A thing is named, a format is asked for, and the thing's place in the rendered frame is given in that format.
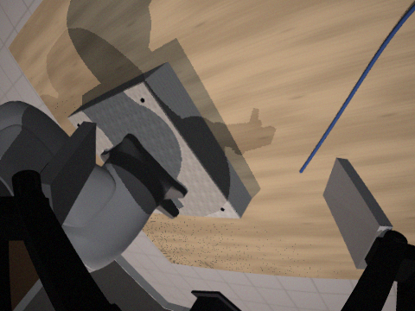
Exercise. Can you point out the dark blue cable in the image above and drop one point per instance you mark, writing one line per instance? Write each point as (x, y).
(401, 22)

